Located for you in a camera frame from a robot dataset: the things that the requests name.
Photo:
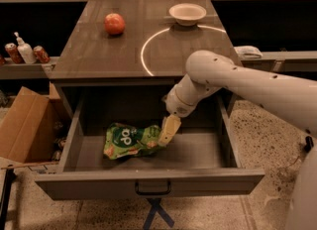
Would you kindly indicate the red apple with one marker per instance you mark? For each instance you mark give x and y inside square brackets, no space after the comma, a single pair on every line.
[114,24]

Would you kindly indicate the red soda can left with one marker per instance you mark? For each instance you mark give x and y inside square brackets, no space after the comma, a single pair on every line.
[13,53]

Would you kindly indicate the grey cabinet counter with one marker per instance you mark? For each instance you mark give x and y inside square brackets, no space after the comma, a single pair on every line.
[152,50]

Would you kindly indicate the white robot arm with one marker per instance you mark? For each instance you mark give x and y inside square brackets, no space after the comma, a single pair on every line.
[290,98]

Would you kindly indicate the grey low shelf left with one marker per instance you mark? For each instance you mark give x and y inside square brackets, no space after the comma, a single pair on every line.
[11,70]

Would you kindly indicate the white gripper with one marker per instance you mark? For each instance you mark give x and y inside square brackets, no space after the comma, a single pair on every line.
[174,105]

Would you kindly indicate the grey low shelf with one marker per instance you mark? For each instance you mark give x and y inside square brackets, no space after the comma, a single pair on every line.
[284,61]
[11,70]

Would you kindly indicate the white paper bowl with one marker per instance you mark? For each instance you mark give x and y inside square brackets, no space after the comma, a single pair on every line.
[187,14]

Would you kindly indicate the brown cardboard box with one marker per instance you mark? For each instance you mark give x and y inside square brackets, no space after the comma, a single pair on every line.
[31,125]

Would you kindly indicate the folded white cloth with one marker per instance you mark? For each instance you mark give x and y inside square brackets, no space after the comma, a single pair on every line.
[245,52]

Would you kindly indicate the open grey top drawer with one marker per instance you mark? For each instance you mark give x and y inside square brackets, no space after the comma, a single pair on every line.
[201,160]

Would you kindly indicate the red soda can right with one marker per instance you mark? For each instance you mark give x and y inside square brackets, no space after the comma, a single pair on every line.
[41,54]

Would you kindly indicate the red soda can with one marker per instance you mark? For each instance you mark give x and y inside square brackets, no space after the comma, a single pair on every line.
[41,54]
[13,53]

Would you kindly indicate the black drawer handle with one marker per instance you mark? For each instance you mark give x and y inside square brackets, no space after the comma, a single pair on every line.
[152,188]

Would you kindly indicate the grey low shelf right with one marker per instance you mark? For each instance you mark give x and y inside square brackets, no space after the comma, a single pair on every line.
[284,61]

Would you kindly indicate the green rice chip bag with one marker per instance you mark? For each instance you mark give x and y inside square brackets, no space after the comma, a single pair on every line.
[128,141]

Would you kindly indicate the white pump bottle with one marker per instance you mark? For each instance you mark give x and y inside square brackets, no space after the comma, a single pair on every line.
[25,50]

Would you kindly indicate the black stand leg left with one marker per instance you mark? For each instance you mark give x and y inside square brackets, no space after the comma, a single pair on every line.
[5,196]

